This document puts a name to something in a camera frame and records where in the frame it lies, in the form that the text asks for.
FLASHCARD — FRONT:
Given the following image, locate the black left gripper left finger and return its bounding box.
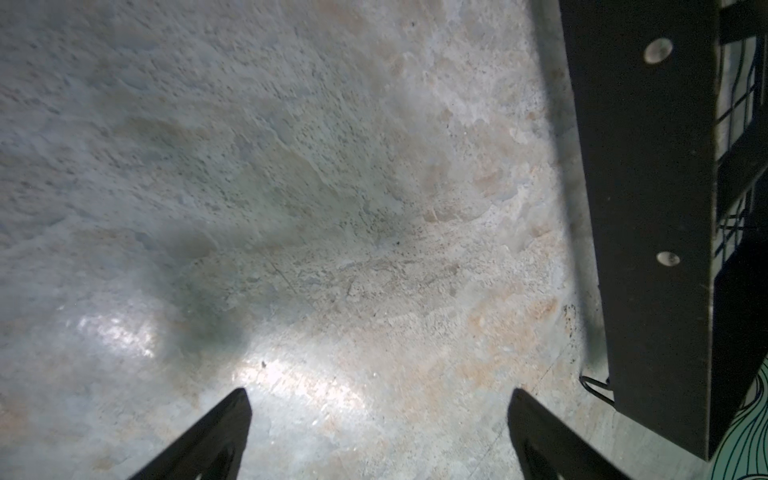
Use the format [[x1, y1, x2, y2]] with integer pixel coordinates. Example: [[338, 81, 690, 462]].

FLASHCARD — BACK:
[[131, 387, 252, 480]]

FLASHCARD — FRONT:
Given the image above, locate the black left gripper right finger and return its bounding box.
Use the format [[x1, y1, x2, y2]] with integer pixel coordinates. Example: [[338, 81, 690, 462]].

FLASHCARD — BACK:
[[507, 388, 629, 480]]

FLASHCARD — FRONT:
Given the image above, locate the black wire dish rack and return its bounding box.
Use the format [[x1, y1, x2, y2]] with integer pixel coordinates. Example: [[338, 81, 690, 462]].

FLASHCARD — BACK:
[[560, 1, 767, 460]]

